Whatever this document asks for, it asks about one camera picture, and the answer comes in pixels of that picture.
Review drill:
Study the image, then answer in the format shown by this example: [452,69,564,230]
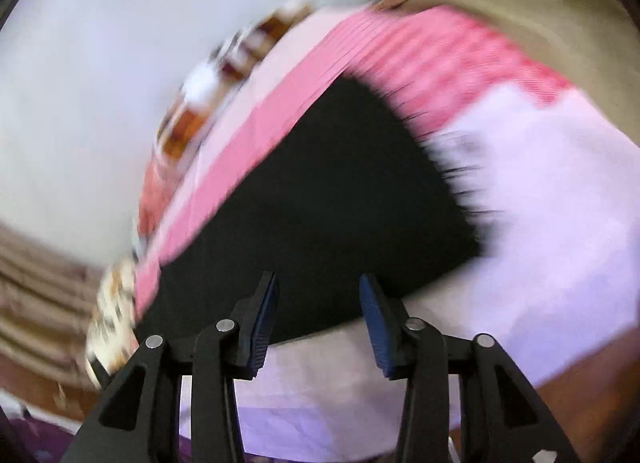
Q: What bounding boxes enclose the black pants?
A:
[134,77,493,346]

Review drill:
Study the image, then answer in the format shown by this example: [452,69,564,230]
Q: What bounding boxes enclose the pink checked bedsheet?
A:
[134,5,640,459]

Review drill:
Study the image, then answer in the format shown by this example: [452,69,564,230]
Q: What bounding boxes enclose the brown striped cloth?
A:
[0,220,108,424]

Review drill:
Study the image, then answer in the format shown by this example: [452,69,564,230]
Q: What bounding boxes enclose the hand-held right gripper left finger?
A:
[60,271,279,463]

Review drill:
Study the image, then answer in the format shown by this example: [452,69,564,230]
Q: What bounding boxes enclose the orange checked pillow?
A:
[85,0,317,390]

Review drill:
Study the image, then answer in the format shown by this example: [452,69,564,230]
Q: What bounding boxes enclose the tan cloth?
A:
[375,0,640,148]

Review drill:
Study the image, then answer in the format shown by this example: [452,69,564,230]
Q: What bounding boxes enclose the purple garment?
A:
[0,408,86,463]

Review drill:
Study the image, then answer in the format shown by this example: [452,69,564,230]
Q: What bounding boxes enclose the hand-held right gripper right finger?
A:
[359,273,581,463]

